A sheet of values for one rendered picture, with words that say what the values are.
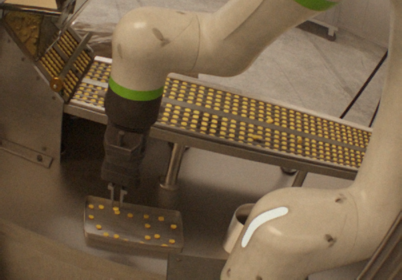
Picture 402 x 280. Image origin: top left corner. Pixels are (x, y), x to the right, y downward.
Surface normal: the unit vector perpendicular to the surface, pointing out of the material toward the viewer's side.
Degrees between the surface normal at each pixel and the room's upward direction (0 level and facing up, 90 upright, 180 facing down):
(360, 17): 90
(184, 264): 0
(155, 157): 0
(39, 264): 90
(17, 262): 90
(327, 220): 17
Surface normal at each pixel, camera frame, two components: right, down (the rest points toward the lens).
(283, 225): -0.04, -0.69
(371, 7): -0.13, 0.51
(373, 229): 0.31, -0.07
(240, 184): 0.20, -0.83
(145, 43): 0.09, 0.29
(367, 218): 0.30, -0.36
